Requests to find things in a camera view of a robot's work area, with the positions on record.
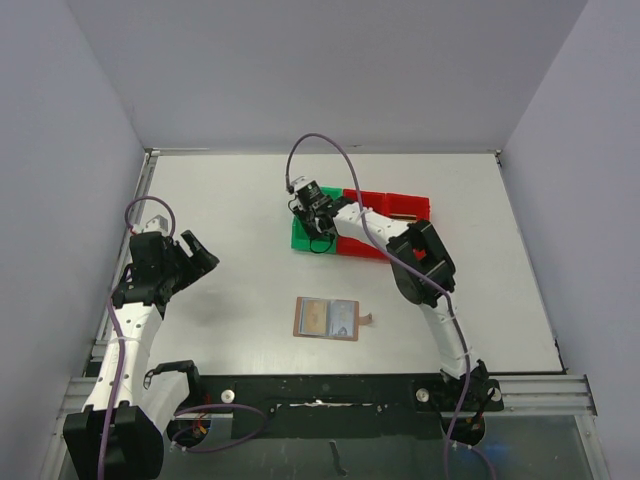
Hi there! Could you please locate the green plastic bin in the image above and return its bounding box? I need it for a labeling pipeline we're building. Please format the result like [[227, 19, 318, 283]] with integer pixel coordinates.
[[287, 186, 345, 255]]

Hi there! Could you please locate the red double plastic bin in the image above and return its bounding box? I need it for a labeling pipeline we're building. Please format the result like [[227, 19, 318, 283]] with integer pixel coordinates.
[[336, 191, 431, 260]]

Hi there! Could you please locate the tan leather card holder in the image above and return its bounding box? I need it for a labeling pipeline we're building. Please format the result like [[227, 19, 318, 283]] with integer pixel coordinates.
[[292, 297, 373, 342]]

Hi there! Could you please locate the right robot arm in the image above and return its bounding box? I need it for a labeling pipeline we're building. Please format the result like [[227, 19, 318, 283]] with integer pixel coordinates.
[[286, 176, 501, 409]]

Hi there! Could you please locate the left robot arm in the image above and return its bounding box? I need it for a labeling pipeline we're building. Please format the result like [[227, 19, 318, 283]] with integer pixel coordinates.
[[63, 230, 219, 479]]

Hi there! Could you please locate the gold card in red bin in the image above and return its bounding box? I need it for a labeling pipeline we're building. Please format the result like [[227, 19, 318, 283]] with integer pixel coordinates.
[[389, 213, 418, 222]]

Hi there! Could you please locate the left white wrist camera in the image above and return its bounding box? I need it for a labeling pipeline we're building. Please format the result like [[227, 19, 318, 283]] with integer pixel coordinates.
[[131, 215, 170, 236]]

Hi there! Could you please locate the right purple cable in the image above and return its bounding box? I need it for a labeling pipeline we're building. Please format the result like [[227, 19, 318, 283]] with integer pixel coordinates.
[[283, 132, 499, 480]]

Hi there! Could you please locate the aluminium left rail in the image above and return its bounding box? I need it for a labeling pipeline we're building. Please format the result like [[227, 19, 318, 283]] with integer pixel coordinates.
[[88, 148, 158, 363]]

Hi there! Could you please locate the aluminium rail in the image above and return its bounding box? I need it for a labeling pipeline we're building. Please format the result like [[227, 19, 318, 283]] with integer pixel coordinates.
[[88, 148, 158, 363], [57, 372, 599, 421]]

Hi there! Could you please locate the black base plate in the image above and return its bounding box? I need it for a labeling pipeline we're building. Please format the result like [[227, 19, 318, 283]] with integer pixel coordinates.
[[168, 368, 504, 447]]

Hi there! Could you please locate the aluminium front rail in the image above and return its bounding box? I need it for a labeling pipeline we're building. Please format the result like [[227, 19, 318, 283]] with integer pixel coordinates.
[[57, 372, 599, 421]]

